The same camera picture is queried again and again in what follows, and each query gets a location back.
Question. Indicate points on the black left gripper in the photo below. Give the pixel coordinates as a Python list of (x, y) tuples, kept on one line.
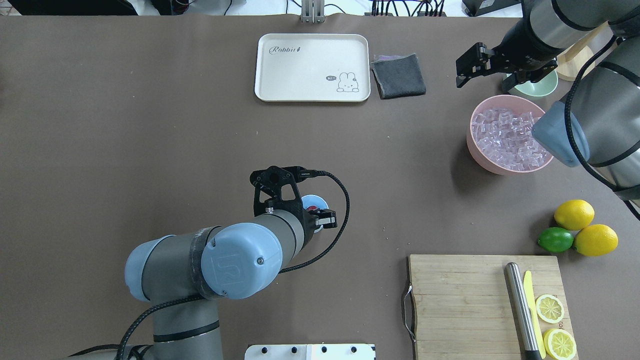
[(325, 218)]

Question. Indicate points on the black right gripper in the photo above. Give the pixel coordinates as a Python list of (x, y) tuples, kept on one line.
[(520, 49)]

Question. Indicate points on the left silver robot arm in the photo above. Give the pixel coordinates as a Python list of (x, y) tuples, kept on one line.
[(184, 276)]

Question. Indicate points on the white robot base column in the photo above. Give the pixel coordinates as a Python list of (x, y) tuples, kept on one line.
[(311, 351)]

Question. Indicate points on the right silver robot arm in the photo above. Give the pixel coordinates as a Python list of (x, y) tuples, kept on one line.
[(596, 124)]

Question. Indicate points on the light blue plastic cup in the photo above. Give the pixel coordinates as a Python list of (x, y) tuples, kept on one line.
[(313, 199)]

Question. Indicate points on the pile of ice cubes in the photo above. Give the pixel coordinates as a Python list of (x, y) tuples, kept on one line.
[(506, 138)]

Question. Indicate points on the pink bowl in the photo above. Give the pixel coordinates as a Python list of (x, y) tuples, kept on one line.
[(515, 103)]

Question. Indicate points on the green bowl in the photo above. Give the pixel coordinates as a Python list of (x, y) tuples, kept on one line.
[(535, 91)]

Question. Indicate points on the wooden glass stand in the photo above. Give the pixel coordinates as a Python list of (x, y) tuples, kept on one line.
[(571, 61)]

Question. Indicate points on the grey folded cloth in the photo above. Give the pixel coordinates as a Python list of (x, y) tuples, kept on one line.
[(398, 76)]

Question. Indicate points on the cream rabbit tray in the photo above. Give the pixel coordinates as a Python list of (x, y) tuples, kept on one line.
[(312, 67)]

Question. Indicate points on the yellow lemon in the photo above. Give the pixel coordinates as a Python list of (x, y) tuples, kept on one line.
[(574, 215), (596, 240)]

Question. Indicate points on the wooden cutting board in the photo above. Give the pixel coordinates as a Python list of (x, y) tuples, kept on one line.
[(461, 304)]

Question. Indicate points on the green lime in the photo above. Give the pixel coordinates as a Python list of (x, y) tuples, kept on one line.
[(556, 239)]

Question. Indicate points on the steel muddler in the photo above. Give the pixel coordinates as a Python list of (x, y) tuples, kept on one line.
[(522, 312)]

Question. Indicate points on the yellow plastic knife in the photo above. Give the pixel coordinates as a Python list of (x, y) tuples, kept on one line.
[(530, 302)]

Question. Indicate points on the lemon half slice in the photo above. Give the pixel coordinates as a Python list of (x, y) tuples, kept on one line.
[(549, 308), (559, 344)]

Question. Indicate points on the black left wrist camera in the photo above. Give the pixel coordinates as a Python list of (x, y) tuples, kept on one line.
[(268, 185)]

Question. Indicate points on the aluminium frame post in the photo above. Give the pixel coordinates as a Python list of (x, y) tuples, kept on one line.
[(312, 11)]

